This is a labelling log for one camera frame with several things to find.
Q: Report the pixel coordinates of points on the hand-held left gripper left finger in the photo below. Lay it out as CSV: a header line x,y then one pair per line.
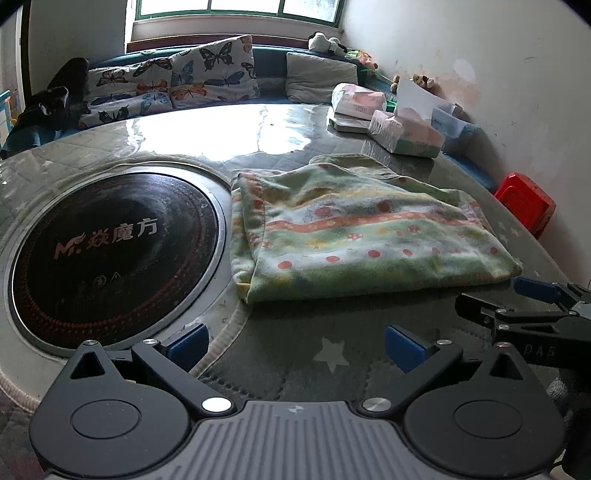
x,y
187,346

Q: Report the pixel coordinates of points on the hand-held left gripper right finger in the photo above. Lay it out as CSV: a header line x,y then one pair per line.
x,y
406,346

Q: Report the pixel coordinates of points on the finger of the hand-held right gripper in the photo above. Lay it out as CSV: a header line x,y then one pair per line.
x,y
535,287
480,307

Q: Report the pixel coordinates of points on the floral pastel child's jacket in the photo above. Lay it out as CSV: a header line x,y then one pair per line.
x,y
351,230

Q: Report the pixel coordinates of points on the red plastic stool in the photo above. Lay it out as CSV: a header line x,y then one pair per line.
x,y
526,198

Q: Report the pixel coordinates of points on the round black induction cooktop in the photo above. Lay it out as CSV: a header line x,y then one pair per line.
x,y
115,258

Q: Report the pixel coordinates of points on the clear plastic storage box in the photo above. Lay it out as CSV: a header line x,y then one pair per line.
x,y
452,125

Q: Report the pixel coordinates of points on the pink green tissue pack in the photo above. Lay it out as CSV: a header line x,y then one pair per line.
x,y
401,136

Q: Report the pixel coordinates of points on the white paper sheet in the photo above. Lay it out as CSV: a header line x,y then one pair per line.
x,y
415,99

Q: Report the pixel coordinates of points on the orange green plush toy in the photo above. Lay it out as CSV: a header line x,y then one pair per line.
x,y
420,80

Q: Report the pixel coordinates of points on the pink plush toy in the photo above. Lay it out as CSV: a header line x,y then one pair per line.
x,y
367,57

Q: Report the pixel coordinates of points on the large butterfly print pillow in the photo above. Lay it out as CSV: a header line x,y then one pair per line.
x,y
212,69

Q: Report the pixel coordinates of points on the grey pillow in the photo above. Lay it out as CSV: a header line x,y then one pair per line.
x,y
318,76

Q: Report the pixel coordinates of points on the blue sofa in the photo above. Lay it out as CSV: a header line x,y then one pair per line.
x,y
272,69

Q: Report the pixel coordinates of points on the blue white cabinet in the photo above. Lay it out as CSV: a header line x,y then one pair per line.
x,y
9,106

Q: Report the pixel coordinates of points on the white plush toy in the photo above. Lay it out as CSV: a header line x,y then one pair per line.
x,y
318,42

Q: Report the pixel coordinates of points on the green framed window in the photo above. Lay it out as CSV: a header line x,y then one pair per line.
x,y
231,4

